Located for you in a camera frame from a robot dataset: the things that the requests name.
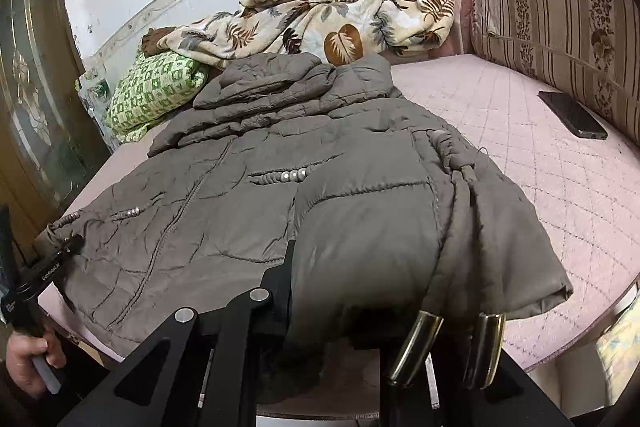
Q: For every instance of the person's left hand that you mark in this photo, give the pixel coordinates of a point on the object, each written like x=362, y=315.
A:
x=20, y=351

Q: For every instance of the grey-brown quilted puffer jacket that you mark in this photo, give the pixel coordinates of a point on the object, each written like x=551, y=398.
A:
x=384, y=208

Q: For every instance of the leaf pattern fleece blanket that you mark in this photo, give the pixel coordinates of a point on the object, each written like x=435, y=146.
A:
x=339, y=32

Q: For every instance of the green white patterned pillow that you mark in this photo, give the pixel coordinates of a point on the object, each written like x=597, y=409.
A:
x=153, y=87

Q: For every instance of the black smartphone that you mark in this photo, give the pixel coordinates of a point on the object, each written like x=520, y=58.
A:
x=576, y=119

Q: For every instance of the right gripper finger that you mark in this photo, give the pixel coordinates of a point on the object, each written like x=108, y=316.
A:
x=197, y=369

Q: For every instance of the striped floral sofa cushion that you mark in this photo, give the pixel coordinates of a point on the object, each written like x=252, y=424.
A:
x=588, y=49

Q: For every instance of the floral plastic bag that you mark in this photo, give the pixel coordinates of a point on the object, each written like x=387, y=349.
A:
x=95, y=95

